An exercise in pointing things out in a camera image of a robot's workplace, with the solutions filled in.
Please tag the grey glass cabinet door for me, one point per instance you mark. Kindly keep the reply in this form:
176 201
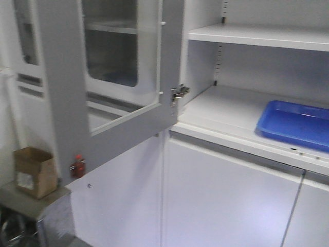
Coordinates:
104 70

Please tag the white cabinet shelf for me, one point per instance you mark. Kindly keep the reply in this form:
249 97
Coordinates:
260 35

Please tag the silver door hinge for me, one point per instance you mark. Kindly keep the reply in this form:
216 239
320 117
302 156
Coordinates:
178 93

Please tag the red bottle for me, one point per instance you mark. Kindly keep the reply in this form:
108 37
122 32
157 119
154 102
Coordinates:
77 169

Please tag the small cardboard box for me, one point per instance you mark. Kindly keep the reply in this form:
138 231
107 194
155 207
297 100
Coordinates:
35 172

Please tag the blue plastic tray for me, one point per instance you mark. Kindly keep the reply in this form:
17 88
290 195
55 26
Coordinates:
294 123

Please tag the white wall cabinet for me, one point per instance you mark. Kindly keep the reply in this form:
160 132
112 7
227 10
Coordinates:
210 180

